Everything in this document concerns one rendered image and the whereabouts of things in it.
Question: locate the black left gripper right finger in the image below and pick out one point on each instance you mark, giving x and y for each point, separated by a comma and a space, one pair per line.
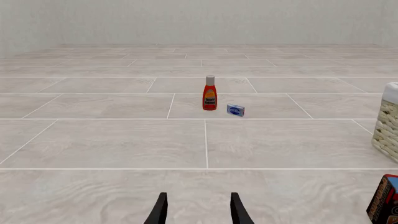
238, 212

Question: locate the woven basket white lining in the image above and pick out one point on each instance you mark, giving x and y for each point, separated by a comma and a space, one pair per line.
387, 126

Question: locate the red sauce bottle grey cap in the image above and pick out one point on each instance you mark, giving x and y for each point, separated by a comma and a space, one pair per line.
210, 97

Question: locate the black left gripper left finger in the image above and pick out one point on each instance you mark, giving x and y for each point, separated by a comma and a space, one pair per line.
159, 212

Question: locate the small blue white box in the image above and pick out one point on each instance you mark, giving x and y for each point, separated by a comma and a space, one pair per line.
235, 110

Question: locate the dark printed food box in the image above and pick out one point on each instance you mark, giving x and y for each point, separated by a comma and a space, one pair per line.
385, 200

